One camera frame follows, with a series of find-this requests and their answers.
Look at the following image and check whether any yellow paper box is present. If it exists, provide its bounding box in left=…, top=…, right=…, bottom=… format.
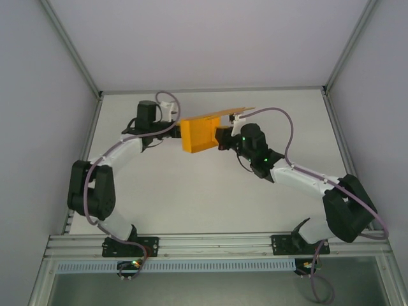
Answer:
left=180, top=106, right=258, bottom=154

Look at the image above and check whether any small controller board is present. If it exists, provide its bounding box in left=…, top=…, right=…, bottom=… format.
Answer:
left=116, top=259, right=145, bottom=282
left=295, top=258, right=323, bottom=278

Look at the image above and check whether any grey metal panel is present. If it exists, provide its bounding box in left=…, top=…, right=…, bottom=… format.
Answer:
left=50, top=256, right=391, bottom=306

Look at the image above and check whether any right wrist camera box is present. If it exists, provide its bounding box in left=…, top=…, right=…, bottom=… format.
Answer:
left=229, top=112, right=248, bottom=135

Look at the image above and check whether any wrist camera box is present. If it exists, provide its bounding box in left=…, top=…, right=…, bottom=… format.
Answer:
left=158, top=100, right=179, bottom=116
left=229, top=112, right=248, bottom=135

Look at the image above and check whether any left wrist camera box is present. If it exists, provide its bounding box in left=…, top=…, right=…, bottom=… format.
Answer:
left=158, top=100, right=179, bottom=116

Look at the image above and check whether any aluminium frame post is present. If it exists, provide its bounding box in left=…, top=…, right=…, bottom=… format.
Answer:
left=321, top=0, right=382, bottom=95
left=40, top=0, right=103, bottom=97

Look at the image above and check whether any aluminium mounting rail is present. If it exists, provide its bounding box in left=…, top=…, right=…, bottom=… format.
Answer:
left=44, top=231, right=393, bottom=259

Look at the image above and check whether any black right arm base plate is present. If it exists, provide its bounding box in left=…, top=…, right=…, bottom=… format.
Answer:
left=270, top=235, right=331, bottom=256

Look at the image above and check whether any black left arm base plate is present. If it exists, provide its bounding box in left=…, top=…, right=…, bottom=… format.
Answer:
left=101, top=236, right=160, bottom=258

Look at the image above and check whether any grey slotted cable duct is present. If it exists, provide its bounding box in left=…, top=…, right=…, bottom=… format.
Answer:
left=55, top=258, right=297, bottom=275

